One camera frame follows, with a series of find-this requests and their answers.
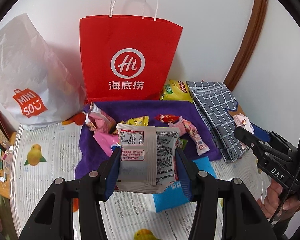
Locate small white snack packet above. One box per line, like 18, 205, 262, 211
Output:
233, 113, 255, 134
189, 127, 210, 155

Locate grey checked cloth with star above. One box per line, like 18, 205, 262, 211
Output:
185, 80, 249, 162

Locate fruit print tablecloth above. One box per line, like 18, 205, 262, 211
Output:
9, 112, 273, 240

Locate black braided cable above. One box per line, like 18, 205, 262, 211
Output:
269, 170, 300, 224

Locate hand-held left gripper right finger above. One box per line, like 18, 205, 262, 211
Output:
175, 149, 274, 240

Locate blue tissue pack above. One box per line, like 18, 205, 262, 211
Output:
151, 156, 217, 213

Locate purple towel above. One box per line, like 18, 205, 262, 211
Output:
75, 100, 223, 179

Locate white plastic shopping bag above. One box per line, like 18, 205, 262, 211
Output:
0, 13, 87, 131

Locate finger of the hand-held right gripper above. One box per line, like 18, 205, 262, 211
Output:
250, 123, 297, 157
234, 127, 286, 165

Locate red paper bag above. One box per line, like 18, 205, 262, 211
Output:
79, 0, 184, 102

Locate bright pink snack packet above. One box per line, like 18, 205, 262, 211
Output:
93, 131, 122, 157

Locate red snack packet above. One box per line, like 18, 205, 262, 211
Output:
154, 114, 180, 123

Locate brown wooden door frame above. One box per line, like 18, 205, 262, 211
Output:
225, 0, 268, 90

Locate pale snack packet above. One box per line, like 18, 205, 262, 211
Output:
115, 122, 180, 193

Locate pink and yellow snack bag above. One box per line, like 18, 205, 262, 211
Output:
85, 102, 117, 133

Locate brown patterned box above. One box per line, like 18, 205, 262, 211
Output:
0, 105, 17, 145

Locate yellow chip bag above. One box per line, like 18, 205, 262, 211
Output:
159, 79, 193, 102

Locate yellow candy packet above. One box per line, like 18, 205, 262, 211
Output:
120, 115, 150, 127

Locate pink peach snack packet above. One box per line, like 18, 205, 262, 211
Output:
168, 117, 198, 140

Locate person's right hand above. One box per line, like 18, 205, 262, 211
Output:
261, 179, 300, 218

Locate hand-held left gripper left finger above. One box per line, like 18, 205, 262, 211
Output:
19, 148, 123, 240

